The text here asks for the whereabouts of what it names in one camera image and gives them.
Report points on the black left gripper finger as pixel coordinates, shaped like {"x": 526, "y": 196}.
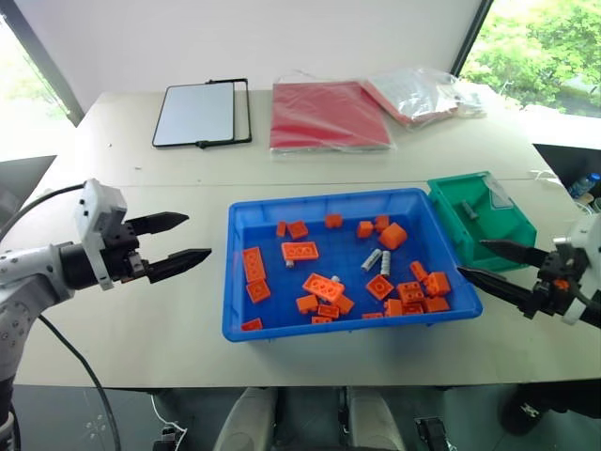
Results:
{"x": 178, "y": 264}
{"x": 159, "y": 222}

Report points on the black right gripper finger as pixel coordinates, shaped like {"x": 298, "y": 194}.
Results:
{"x": 516, "y": 253}
{"x": 497, "y": 285}

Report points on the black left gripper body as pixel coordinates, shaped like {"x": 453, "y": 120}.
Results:
{"x": 119, "y": 256}

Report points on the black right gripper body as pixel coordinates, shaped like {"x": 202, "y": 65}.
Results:
{"x": 559, "y": 277}

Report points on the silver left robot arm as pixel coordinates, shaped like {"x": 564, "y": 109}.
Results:
{"x": 28, "y": 277}

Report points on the green plastic bin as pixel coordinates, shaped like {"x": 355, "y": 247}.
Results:
{"x": 502, "y": 225}

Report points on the clear plastic label sleeve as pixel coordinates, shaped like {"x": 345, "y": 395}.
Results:
{"x": 498, "y": 195}

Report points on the small orange block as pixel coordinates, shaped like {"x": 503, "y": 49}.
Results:
{"x": 373, "y": 315}
{"x": 365, "y": 229}
{"x": 252, "y": 324}
{"x": 418, "y": 271}
{"x": 393, "y": 307}
{"x": 345, "y": 304}
{"x": 281, "y": 228}
{"x": 381, "y": 223}
{"x": 437, "y": 305}
{"x": 328, "y": 310}
{"x": 413, "y": 309}
{"x": 322, "y": 320}
{"x": 307, "y": 304}
{"x": 297, "y": 230}
{"x": 334, "y": 221}

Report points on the blue capped water bottle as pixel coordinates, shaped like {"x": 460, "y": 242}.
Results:
{"x": 583, "y": 184}

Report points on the black framed grey board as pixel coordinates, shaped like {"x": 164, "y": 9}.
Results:
{"x": 195, "y": 113}

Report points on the large orange sloped block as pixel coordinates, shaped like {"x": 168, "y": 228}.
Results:
{"x": 392, "y": 236}

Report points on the black shoe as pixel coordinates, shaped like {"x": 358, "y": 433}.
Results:
{"x": 530, "y": 409}

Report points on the blue plastic bin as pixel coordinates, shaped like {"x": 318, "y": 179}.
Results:
{"x": 347, "y": 331}

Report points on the grey rounded shape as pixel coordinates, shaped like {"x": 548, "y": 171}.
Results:
{"x": 246, "y": 420}
{"x": 375, "y": 420}

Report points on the clear bag with papers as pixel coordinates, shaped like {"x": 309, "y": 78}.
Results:
{"x": 422, "y": 96}

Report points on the red folder in plastic bag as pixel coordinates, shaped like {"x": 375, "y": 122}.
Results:
{"x": 326, "y": 115}

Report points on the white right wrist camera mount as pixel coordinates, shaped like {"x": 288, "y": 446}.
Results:
{"x": 584, "y": 235}

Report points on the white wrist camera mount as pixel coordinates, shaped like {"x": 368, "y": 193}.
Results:
{"x": 584, "y": 235}
{"x": 94, "y": 206}

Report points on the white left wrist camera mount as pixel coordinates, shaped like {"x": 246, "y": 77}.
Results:
{"x": 94, "y": 206}

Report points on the black floor bracket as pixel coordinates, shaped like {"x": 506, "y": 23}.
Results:
{"x": 434, "y": 434}
{"x": 166, "y": 439}

